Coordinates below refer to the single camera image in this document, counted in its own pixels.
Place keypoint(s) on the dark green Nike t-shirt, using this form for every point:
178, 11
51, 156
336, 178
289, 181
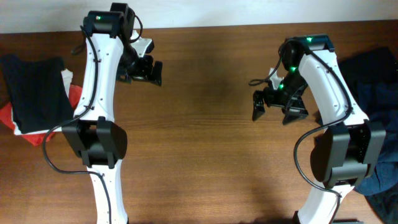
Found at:
37, 93

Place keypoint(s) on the black garment in pile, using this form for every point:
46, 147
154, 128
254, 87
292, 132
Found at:
372, 79

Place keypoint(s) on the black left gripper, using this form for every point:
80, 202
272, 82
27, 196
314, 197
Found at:
143, 73

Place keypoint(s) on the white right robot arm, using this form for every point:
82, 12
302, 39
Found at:
348, 142

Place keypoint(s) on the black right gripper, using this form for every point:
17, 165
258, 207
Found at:
259, 106

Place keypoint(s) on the navy blue garment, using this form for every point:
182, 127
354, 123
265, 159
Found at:
385, 155

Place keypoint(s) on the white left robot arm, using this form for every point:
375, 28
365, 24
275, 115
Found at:
115, 52

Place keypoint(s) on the dark grey garment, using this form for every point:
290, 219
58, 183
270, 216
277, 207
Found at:
384, 205

